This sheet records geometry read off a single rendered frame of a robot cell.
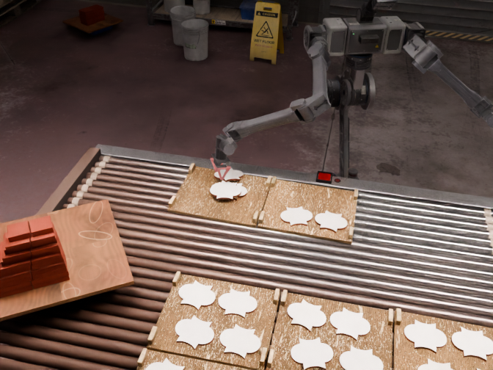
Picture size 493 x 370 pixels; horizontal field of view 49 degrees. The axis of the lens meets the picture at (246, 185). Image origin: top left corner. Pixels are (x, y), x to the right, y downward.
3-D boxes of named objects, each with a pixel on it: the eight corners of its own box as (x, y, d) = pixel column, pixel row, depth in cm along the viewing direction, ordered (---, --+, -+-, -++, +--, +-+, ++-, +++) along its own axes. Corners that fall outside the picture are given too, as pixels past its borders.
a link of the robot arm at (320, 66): (334, 114, 226) (324, 96, 221) (305, 125, 232) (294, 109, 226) (331, 56, 258) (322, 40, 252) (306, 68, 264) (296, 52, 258)
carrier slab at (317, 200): (273, 180, 262) (273, 178, 261) (357, 194, 255) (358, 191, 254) (257, 227, 235) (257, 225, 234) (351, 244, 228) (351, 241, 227)
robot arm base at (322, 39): (324, 54, 268) (326, 31, 260) (328, 61, 261) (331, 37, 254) (307, 54, 267) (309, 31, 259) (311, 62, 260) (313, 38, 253)
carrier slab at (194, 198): (192, 168, 269) (192, 165, 268) (272, 181, 262) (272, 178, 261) (167, 211, 242) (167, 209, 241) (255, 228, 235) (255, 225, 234)
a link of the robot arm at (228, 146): (240, 134, 255) (231, 122, 250) (250, 143, 245) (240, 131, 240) (221, 150, 255) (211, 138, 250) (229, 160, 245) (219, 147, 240)
